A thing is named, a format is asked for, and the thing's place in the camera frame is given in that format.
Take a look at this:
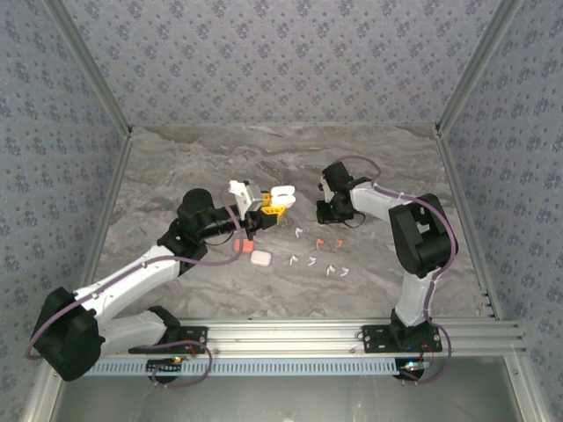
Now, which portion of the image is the small LED circuit board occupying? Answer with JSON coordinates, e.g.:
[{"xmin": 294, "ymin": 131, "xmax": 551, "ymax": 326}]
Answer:
[
  {"xmin": 146, "ymin": 356, "xmax": 185, "ymax": 383},
  {"xmin": 393, "ymin": 356, "xmax": 430, "ymax": 382}
]

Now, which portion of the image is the grey metal panel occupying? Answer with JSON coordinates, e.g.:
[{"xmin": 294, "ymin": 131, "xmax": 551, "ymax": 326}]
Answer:
[{"xmin": 50, "ymin": 375, "xmax": 524, "ymax": 422}]

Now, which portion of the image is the long purple cable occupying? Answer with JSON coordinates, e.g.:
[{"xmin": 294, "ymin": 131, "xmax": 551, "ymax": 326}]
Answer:
[
  {"xmin": 25, "ymin": 193, "xmax": 244, "ymax": 360},
  {"xmin": 336, "ymin": 154, "xmax": 459, "ymax": 326}
]

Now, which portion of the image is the aluminium table edge rail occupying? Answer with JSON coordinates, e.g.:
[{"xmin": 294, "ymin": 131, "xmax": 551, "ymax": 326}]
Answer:
[
  {"xmin": 21, "ymin": 129, "xmax": 135, "ymax": 422},
  {"xmin": 433, "ymin": 125, "xmax": 551, "ymax": 422}
]

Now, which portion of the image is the wide aluminium base rail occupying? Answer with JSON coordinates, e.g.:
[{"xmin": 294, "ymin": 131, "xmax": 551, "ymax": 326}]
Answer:
[{"xmin": 109, "ymin": 316, "xmax": 528, "ymax": 358}]

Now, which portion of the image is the looped purple cable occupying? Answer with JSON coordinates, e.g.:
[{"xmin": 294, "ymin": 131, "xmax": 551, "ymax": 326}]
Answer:
[
  {"xmin": 400, "ymin": 323, "xmax": 452, "ymax": 387},
  {"xmin": 131, "ymin": 338, "xmax": 214, "ymax": 389}
]

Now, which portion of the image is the light blue slotted cable duct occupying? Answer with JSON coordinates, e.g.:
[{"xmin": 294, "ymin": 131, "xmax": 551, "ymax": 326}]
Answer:
[{"xmin": 83, "ymin": 356, "xmax": 426, "ymax": 378}]

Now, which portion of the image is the aluminium corner post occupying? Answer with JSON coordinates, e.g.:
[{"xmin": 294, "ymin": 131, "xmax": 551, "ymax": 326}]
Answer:
[
  {"xmin": 434, "ymin": 0, "xmax": 528, "ymax": 137},
  {"xmin": 42, "ymin": 0, "xmax": 135, "ymax": 138}
]

